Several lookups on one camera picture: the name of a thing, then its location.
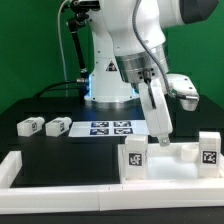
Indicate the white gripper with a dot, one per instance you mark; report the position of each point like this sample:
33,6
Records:
154,106

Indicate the white square tabletop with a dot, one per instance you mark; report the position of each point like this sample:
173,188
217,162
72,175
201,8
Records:
178,161

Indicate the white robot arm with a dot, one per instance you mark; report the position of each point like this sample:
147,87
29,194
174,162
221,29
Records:
129,54

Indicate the paper sheet with fiducial markers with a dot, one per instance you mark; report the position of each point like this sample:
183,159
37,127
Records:
108,128

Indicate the white U-shaped obstacle fence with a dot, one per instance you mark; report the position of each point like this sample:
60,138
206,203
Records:
152,194

